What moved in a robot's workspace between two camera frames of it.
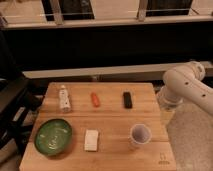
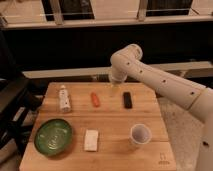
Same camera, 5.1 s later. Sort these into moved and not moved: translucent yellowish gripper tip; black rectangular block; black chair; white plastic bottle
Moved: translucent yellowish gripper tip
Not moved: black chair; black rectangular block; white plastic bottle
